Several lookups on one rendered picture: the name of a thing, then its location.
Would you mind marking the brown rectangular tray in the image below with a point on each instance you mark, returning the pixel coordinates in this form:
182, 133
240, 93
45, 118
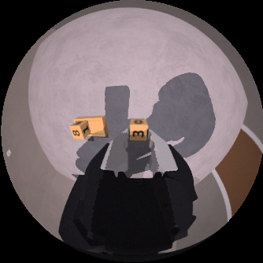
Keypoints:
97, 125

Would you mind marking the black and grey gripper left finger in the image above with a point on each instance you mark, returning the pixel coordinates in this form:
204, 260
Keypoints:
110, 160

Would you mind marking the wooden calendar cube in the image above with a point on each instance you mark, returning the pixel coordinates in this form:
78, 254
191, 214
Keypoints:
138, 129
80, 129

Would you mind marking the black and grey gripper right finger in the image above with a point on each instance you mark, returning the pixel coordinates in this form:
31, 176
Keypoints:
165, 159

